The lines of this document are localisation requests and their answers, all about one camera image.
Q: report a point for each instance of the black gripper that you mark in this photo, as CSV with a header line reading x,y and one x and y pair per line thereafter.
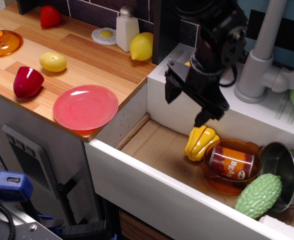
x,y
199,85

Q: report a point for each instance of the grey toy faucet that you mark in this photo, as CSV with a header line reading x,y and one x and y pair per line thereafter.
x,y
258,73

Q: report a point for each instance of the yellow toy lemon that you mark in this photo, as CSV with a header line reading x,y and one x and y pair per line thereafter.
x,y
141,47

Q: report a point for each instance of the red toy strawberry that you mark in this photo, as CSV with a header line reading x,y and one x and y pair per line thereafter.
x,y
49,16

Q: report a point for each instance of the red toy bell pepper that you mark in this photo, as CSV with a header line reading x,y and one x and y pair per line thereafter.
x,y
27,82

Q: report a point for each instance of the red beans can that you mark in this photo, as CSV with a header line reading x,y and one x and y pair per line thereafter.
x,y
231,163

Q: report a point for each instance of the yellow toy potato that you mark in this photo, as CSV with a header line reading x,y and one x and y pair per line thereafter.
x,y
53,62

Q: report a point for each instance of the orange transparent pot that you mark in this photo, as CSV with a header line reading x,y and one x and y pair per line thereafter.
x,y
226,185

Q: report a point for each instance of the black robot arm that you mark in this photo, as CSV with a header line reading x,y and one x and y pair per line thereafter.
x,y
221,45

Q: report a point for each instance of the orange transparent pot lid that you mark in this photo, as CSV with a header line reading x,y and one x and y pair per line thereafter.
x,y
10,42

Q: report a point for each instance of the stainless steel pot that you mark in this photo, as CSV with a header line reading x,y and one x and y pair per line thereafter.
x,y
278,159

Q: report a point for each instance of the white salt shaker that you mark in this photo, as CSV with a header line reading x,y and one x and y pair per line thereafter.
x,y
127,27

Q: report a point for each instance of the white sponge block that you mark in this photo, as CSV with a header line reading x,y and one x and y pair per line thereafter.
x,y
278,225

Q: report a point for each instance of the yellow toy bell pepper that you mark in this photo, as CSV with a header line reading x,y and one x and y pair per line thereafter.
x,y
198,141

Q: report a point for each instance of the green toy bitter melon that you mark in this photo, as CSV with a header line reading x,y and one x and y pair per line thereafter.
x,y
259,196

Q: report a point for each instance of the blue clamp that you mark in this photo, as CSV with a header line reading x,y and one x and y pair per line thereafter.
x,y
15,187

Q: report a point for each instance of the white toy fried egg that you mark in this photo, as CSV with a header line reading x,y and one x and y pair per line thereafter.
x,y
104,36

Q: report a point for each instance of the pink plastic plate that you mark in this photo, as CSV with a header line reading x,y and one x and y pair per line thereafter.
x,y
85,107

